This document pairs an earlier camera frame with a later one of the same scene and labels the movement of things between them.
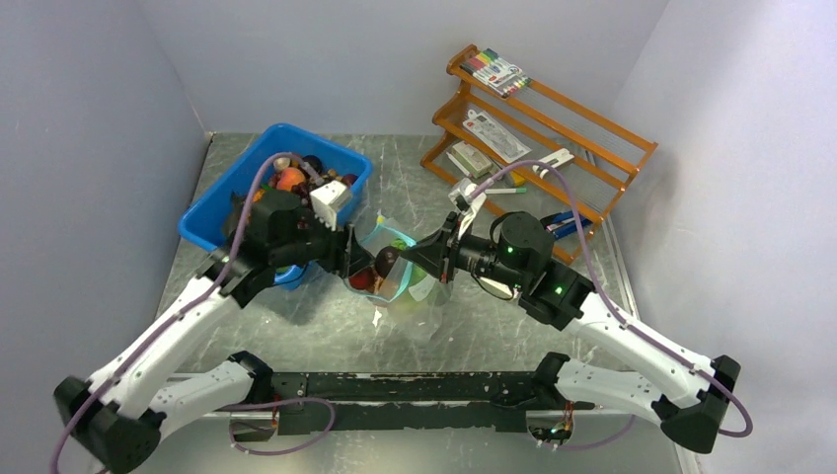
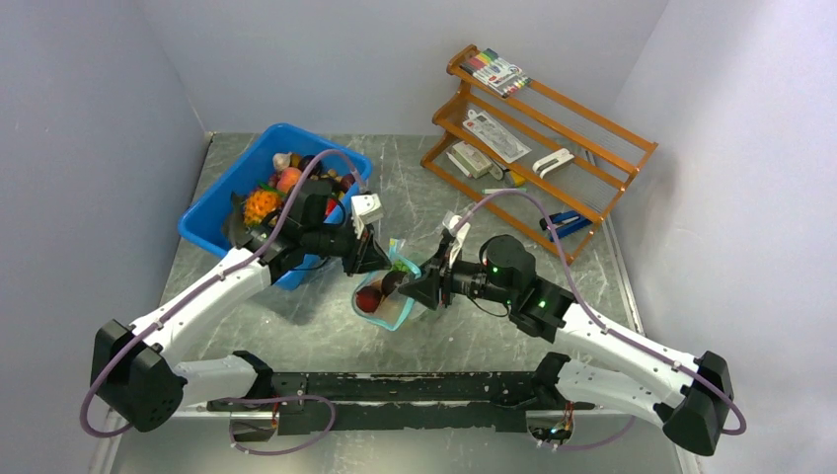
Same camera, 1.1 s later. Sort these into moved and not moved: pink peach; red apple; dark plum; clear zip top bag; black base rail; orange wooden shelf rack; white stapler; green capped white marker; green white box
Moved: red apple; dark plum; clear zip top bag
Not moved: black base rail; green capped white marker; orange wooden shelf rack; pink peach; white stapler; green white box
